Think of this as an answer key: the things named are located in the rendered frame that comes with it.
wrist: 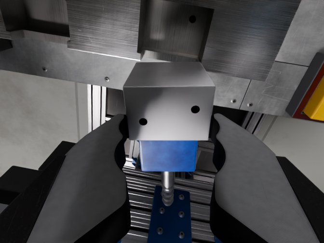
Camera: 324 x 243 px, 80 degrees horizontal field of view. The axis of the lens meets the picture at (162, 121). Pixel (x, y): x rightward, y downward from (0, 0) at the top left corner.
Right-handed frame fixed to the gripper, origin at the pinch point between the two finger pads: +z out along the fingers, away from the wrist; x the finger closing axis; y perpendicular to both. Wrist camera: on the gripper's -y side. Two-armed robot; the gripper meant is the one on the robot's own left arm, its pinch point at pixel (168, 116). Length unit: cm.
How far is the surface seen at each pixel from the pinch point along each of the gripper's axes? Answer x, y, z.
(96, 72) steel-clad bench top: -9.6, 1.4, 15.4
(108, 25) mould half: -4.6, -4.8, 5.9
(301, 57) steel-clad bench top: 16.0, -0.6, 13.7
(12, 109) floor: -102, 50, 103
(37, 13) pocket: -11.7, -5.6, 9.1
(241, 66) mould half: 5.9, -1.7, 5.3
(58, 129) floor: -75, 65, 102
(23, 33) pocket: -12.9, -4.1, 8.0
